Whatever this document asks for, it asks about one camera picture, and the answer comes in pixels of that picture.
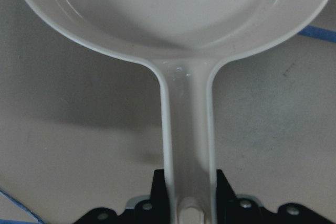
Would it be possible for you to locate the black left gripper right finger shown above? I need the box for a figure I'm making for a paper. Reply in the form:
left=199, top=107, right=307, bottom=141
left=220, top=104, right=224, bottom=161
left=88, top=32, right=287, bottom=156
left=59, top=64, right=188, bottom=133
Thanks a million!
left=216, top=169, right=332, bottom=223

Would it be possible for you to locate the beige plastic dustpan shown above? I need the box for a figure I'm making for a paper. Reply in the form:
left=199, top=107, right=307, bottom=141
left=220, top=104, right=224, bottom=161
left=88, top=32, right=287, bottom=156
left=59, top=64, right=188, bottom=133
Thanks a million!
left=25, top=0, right=328, bottom=223

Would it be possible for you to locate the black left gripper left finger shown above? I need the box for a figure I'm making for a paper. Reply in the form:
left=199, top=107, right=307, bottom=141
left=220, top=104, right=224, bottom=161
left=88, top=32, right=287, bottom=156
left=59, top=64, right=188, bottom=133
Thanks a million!
left=76, top=169, right=171, bottom=223

